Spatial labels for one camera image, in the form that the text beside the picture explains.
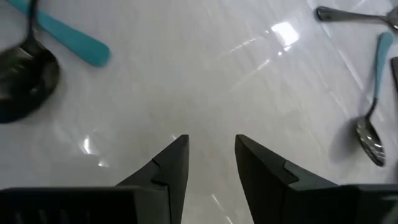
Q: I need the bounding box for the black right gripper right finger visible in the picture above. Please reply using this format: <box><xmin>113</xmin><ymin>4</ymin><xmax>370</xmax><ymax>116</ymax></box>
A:
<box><xmin>235</xmin><ymin>134</ymin><xmax>398</xmax><ymax>224</ymax></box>

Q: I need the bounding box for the glossy black spoon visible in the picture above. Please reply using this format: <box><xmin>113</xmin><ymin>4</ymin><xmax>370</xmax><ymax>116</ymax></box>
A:
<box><xmin>0</xmin><ymin>0</ymin><xmax>61</xmax><ymax>124</ymax></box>

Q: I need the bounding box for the teal-handled spoon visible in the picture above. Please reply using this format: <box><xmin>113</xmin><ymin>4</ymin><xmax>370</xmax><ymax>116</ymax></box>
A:
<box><xmin>355</xmin><ymin>30</ymin><xmax>395</xmax><ymax>168</ymax></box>
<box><xmin>4</xmin><ymin>0</ymin><xmax>111</xmax><ymax>68</ymax></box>

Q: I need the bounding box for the all-metal utensil handle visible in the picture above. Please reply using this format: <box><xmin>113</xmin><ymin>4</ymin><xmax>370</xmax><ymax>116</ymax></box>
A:
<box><xmin>315</xmin><ymin>6</ymin><xmax>398</xmax><ymax>31</ymax></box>

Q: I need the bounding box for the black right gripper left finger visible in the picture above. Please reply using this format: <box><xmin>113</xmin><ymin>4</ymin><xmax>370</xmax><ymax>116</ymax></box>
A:
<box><xmin>0</xmin><ymin>134</ymin><xmax>190</xmax><ymax>224</ymax></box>

